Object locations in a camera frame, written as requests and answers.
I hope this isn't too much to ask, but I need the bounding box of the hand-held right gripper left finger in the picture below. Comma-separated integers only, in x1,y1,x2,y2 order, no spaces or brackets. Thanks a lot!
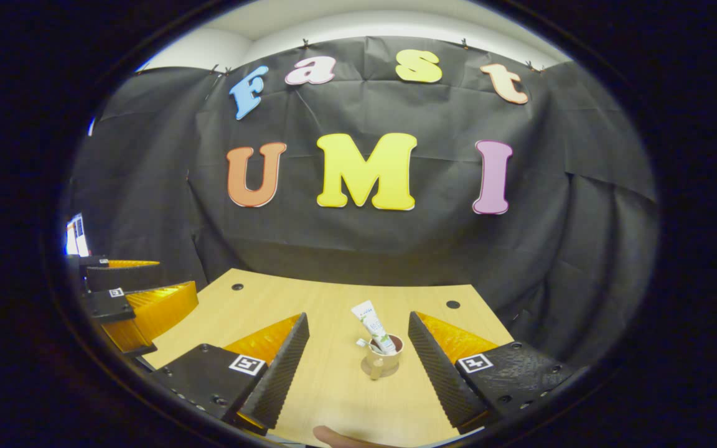
150,312,311,435

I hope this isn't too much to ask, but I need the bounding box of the beige cup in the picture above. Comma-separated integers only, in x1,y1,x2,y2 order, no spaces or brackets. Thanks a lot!
366,334,405,380

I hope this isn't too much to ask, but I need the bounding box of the white toothpaste tube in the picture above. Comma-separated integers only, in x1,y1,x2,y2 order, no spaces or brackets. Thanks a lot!
351,301,398,355

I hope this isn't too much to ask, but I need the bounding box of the black backdrop cloth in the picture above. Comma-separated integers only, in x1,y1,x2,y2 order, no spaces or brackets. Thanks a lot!
66,36,659,368

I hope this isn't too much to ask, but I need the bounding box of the wooden desktop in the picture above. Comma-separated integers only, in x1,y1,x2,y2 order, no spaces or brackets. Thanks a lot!
144,268,515,447

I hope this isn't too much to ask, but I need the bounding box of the computer monitor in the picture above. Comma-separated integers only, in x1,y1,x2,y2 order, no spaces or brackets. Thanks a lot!
65,213,91,257

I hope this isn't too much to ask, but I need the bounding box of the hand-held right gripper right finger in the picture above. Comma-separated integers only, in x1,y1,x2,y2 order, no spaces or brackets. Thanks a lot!
407,311,577,434

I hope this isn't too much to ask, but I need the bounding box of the round brown coaster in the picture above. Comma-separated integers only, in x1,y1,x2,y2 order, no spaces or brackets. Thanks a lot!
360,355,401,380

